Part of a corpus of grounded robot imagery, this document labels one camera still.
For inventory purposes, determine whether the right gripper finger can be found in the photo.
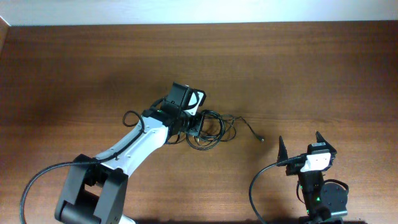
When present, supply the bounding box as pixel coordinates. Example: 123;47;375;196
315;131;337;154
277;136;289;166

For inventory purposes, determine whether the black USB cable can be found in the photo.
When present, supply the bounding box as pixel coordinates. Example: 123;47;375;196
164;130;224;151
217;113;266;143
198;108;226;147

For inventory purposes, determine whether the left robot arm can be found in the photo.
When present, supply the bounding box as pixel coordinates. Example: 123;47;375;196
55;83;206;223

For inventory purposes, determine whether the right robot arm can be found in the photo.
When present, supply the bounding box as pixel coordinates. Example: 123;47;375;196
277;132;349;223

